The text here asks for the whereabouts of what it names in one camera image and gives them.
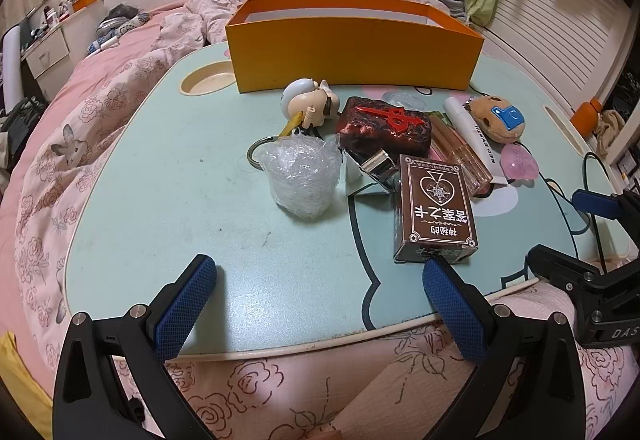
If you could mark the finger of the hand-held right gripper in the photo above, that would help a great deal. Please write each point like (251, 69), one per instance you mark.
(595, 205)
(560, 270)

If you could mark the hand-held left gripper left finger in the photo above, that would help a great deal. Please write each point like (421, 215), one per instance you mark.
(187, 307)

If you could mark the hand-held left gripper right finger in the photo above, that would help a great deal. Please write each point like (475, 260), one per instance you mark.
(452, 307)

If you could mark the pink heart-shaped trinket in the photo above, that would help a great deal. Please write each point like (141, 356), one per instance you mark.
(520, 164)

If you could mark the brown card box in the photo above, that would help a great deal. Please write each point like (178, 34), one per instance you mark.
(435, 205)

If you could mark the clear amber lip gloss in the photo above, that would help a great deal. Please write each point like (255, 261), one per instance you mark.
(467, 159)

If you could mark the white cosmetic tube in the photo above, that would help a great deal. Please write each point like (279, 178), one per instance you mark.
(475, 134)

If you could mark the silver box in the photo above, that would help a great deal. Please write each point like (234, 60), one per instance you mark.
(377, 169)

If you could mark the bubble wrap bundle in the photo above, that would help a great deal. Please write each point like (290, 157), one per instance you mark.
(300, 180)

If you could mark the dark red embossed case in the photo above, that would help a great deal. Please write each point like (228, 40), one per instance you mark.
(380, 129)

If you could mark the orange cardboard box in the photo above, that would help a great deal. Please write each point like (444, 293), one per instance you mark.
(350, 54)

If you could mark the beige cloth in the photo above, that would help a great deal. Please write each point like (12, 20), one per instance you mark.
(610, 129)

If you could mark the orange bottle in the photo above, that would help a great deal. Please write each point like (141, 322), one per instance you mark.
(585, 117)

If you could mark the mint cartoon lap table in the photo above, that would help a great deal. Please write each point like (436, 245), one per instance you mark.
(200, 220)

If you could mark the yellow cloth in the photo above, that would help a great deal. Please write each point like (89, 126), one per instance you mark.
(17, 370)

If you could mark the white slatted wardrobe door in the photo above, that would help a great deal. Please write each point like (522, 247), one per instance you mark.
(550, 19)

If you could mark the pink floral duvet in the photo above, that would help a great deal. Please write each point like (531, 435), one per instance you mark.
(90, 129)

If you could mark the black bag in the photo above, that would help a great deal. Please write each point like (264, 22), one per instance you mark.
(22, 119)

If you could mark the pink bed sheet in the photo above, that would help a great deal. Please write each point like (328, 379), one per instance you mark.
(100, 64)

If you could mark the white blue bottle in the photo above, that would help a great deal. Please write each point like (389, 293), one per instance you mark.
(102, 47)

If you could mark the white nightstand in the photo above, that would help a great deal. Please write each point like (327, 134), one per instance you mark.
(47, 54)

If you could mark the blue white patterned pouch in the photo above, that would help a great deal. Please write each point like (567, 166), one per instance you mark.
(135, 19)

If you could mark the grey knitted item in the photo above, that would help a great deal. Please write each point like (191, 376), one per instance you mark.
(122, 11)

